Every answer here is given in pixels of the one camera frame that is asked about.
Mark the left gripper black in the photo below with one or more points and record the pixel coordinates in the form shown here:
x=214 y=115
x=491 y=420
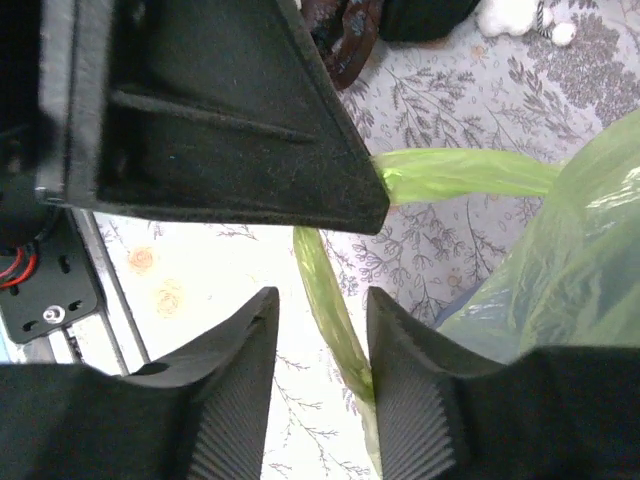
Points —
x=25 y=133

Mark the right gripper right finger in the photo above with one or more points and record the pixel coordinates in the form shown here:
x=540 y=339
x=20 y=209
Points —
x=445 y=412

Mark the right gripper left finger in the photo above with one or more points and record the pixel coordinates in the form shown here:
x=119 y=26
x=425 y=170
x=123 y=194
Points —
x=199 y=412

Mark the black hat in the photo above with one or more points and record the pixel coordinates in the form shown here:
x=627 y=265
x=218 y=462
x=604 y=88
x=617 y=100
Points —
x=420 y=21

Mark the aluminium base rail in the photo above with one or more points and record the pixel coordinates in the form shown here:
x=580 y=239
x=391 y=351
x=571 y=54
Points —
x=65 y=304

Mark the green trash bag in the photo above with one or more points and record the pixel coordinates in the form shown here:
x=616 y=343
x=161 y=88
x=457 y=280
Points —
x=572 y=279

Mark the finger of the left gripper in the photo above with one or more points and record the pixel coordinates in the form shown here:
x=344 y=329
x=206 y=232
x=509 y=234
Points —
x=198 y=111

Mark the white sheep plush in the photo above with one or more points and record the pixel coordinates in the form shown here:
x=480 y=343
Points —
x=518 y=17

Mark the brown patterned sandal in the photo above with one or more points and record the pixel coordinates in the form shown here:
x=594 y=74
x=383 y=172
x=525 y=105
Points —
x=344 y=32

